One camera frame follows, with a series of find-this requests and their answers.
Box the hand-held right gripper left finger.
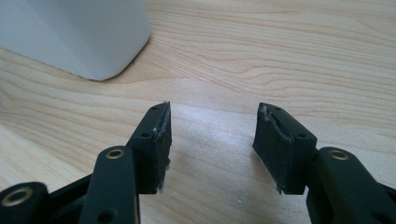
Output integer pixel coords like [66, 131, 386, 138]
[126, 101, 173, 195]

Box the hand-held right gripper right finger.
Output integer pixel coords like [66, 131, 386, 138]
[251, 102, 319, 196]

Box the white rounded container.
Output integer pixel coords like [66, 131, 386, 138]
[0, 0, 153, 82]

